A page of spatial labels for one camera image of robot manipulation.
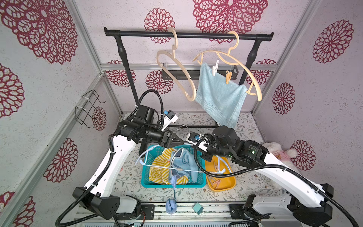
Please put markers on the light blue hanger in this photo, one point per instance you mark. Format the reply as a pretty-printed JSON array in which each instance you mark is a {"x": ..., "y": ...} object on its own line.
[{"x": 143, "y": 158}]

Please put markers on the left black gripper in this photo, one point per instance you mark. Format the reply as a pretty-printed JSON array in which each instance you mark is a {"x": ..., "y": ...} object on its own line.
[{"x": 164, "y": 140}]

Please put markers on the white clothespin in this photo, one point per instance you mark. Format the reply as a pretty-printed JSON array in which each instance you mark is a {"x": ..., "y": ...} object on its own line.
[{"x": 215, "y": 68}]

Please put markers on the blue hello towel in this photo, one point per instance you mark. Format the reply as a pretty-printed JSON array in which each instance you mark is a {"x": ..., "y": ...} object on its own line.
[{"x": 184, "y": 165}]

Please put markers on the orange clothespin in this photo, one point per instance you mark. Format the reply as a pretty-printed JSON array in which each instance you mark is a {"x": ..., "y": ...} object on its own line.
[{"x": 228, "y": 76}]

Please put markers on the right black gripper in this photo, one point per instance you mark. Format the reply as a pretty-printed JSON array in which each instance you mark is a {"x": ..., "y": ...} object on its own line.
[{"x": 209, "y": 144}]

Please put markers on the peach pink clothespin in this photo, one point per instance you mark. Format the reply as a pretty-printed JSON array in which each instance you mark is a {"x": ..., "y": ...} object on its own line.
[{"x": 216, "y": 166}]

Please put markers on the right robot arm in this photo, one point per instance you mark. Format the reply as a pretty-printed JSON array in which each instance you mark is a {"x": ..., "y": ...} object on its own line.
[{"x": 308, "y": 202}]

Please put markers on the yellow striped towel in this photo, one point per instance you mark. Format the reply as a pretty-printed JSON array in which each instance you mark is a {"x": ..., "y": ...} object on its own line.
[{"x": 159, "y": 170}]

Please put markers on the cream plastic hanger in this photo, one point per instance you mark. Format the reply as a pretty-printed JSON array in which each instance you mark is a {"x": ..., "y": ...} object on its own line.
[{"x": 182, "y": 72}]

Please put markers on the white teddy bear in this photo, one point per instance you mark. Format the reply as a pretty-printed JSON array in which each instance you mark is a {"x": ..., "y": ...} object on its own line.
[{"x": 285, "y": 156}]

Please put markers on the beige plastic hanger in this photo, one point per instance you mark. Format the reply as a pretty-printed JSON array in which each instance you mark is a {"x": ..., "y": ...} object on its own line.
[{"x": 227, "y": 58}]

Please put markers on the small teal cube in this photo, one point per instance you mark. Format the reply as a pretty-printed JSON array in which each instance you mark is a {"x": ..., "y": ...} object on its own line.
[{"x": 198, "y": 209}]

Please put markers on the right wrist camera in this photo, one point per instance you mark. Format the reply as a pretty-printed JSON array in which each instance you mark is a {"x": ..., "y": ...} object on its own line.
[{"x": 194, "y": 138}]

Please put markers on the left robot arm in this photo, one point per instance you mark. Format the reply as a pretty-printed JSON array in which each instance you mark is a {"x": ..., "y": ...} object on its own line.
[{"x": 96, "y": 195}]

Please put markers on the black wire wall rack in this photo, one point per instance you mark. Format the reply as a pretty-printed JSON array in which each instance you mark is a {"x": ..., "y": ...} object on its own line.
[{"x": 82, "y": 113}]

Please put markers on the teal plain towel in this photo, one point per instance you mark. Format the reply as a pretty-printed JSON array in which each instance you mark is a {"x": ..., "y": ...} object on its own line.
[{"x": 221, "y": 101}]

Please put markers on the yellow plastic tray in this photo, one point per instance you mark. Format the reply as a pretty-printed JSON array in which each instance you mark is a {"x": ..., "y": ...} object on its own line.
[{"x": 225, "y": 168}]

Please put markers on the black clothes rack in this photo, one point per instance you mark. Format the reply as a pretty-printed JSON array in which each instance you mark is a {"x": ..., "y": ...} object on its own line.
[{"x": 118, "y": 34}]

